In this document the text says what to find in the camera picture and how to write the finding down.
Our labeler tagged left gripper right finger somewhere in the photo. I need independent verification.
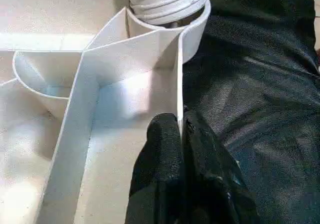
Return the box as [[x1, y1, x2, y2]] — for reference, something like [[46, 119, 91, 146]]
[[181, 109, 261, 224]]

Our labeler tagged white plastic table top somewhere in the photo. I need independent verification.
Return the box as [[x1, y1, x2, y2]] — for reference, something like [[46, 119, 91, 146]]
[[0, 0, 212, 224]]

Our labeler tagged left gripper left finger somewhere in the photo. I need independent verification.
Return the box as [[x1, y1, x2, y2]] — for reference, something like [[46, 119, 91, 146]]
[[126, 112, 188, 224]]

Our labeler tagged white plastic table leg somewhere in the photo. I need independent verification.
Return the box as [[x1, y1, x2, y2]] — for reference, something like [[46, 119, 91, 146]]
[[126, 0, 210, 26]]

